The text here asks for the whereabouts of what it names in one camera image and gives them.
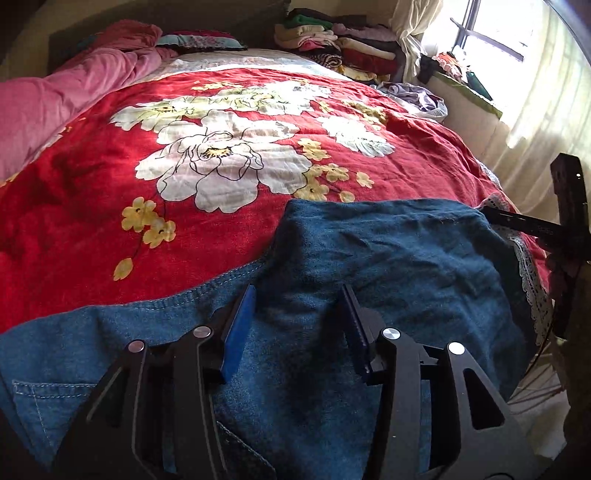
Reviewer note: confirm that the red floral bedspread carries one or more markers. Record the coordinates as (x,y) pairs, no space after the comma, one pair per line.
(174,180)

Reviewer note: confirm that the white bag of clothes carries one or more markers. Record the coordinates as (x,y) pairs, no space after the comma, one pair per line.
(417,100)

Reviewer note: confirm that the clutter on window sill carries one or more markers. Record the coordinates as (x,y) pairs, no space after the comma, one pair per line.
(448,69)

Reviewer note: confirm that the floral pillow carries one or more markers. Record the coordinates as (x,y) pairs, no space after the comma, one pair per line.
(200,41)

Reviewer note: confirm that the stack of folded clothes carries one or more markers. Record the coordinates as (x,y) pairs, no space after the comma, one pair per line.
(348,45)

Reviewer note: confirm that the cream curtain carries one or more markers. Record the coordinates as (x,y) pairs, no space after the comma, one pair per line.
(545,100)

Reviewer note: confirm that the dark grey headboard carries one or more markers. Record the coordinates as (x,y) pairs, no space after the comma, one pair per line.
(251,22)

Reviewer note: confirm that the window with dark frame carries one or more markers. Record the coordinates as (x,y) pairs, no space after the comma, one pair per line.
(507,28)

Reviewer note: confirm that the blue denim lace-trimmed pants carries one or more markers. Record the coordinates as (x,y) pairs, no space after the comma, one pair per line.
(435,269)

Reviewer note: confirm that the pink crumpled duvet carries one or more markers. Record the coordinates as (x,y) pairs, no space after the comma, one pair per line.
(34,110)

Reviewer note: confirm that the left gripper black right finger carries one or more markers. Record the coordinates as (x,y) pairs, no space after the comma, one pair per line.
(363,328)

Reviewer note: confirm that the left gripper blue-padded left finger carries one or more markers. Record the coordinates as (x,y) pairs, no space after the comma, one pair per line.
(235,331)

